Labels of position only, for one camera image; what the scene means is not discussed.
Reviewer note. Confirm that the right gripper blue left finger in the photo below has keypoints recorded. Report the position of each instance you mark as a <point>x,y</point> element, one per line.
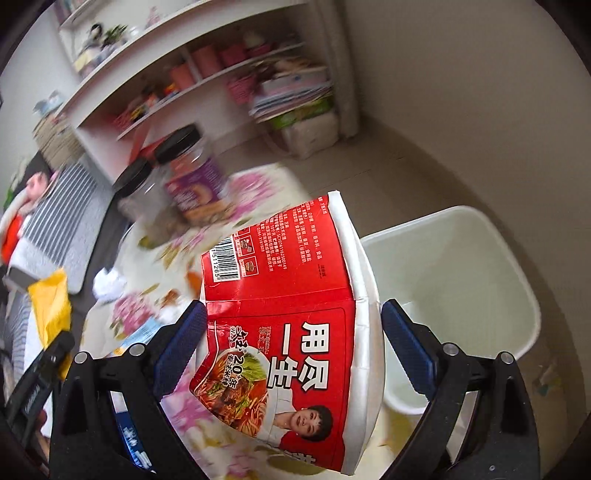
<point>90,446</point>

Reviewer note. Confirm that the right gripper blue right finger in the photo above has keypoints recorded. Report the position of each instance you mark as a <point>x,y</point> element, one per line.
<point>479,422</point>

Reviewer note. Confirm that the blue biscuit box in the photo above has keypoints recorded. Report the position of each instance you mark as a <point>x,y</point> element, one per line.
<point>132,386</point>

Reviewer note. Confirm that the yellow snack bag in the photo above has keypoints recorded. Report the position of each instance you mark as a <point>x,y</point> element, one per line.
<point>51,306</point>

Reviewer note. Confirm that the white paper ball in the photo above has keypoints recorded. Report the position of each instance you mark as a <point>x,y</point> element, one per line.
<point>108,285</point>

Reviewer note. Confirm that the red instant noodle box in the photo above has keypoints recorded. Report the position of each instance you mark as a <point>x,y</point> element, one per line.
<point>295,347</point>

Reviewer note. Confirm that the white plastic trash bin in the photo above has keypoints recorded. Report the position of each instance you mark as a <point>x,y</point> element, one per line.
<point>453,272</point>

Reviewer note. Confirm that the orange red cushion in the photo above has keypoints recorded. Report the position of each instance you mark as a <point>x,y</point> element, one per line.
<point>11,239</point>

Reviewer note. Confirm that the floral tablecloth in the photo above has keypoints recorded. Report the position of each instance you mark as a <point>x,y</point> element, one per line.
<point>157,287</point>

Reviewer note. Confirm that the striped quilted sofa cover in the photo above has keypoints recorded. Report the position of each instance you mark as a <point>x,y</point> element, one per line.
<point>62,231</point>

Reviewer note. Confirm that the orange peel piece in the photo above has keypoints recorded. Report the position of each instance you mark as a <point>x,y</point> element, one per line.
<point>193,280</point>

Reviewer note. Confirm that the pink pig plush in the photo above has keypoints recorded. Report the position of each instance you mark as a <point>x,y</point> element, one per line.
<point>38,184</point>

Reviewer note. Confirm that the clear jar black lid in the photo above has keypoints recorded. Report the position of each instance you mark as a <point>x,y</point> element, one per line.
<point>142,199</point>

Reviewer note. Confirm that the purple label nut jar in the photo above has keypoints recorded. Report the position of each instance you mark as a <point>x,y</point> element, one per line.
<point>192,177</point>

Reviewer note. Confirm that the stack of books by sofa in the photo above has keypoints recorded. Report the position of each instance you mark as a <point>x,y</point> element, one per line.
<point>56,142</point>

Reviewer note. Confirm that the red cardboard gift box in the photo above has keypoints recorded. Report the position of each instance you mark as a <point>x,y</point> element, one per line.
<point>144,142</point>

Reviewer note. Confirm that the white foam block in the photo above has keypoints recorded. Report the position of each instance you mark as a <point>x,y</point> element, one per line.
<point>307,137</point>

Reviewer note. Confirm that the green cardboard box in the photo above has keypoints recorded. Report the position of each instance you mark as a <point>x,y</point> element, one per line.
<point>304,112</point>

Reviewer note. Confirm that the pink pen cup left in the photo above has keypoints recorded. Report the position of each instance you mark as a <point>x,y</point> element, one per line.
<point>181,76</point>

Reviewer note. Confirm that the pink pen cup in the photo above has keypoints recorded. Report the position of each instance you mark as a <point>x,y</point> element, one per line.
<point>207,61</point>
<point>181,76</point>

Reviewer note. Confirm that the pink basket under shelf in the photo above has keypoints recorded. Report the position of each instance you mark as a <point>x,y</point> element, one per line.
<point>241,89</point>

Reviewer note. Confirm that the white bookshelf unit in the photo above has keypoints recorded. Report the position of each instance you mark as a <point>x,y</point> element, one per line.
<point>132,85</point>

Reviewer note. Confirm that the pink pen cup right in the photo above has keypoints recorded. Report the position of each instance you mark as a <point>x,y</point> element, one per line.
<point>207,61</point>

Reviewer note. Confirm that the stack of books on floor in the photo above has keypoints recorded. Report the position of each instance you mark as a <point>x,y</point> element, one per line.
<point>285,83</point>

